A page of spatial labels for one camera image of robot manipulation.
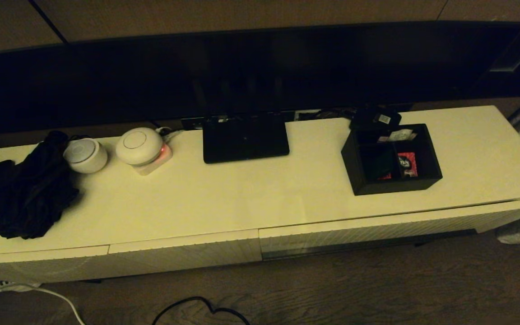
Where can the white base pink light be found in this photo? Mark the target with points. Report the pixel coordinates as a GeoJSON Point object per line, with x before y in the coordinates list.
{"type": "Point", "coordinates": [158, 163]}

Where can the white pull-out drawer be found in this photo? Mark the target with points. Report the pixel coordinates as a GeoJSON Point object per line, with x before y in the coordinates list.
{"type": "Point", "coordinates": [377, 230]}

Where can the black compartment organizer box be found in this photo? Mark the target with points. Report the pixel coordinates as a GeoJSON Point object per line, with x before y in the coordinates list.
{"type": "Point", "coordinates": [395, 186]}

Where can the dark wall frame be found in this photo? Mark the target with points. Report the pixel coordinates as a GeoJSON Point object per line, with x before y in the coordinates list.
{"type": "Point", "coordinates": [513, 54]}

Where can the black set-top box white label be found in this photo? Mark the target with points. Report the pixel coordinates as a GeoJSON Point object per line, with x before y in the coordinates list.
{"type": "Point", "coordinates": [373, 118]}

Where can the black crumpled cloth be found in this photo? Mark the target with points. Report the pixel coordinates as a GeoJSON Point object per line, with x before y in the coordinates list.
{"type": "Point", "coordinates": [30, 194]}

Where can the white sneaker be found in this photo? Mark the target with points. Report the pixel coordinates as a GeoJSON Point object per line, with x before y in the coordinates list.
{"type": "Point", "coordinates": [11, 284]}

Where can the white TV cabinet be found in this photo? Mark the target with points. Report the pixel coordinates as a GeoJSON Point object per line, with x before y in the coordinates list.
{"type": "Point", "coordinates": [242, 198]}

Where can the white paper scrap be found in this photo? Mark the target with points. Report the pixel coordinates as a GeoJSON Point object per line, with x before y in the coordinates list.
{"type": "Point", "coordinates": [399, 135]}

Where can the red snack packet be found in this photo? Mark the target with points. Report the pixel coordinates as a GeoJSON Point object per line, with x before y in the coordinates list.
{"type": "Point", "coordinates": [385, 176]}

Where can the white dome shaped device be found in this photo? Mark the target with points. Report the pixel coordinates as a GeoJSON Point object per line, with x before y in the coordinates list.
{"type": "Point", "coordinates": [139, 145]}

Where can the black flat screen television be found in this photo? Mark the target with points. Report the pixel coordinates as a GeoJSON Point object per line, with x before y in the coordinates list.
{"type": "Point", "coordinates": [106, 81]}

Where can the white beadboard cabinet door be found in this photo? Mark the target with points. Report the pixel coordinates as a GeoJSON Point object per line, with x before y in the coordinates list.
{"type": "Point", "coordinates": [39, 266]}

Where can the red snack packet face print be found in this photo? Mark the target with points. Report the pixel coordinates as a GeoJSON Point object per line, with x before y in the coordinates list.
{"type": "Point", "coordinates": [408, 164]}

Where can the black router with antennas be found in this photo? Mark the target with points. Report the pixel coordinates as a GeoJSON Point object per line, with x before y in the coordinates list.
{"type": "Point", "coordinates": [246, 144]}

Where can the small white cylinder speaker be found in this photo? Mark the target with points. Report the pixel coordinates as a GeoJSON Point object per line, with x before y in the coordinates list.
{"type": "Point", "coordinates": [85, 155]}

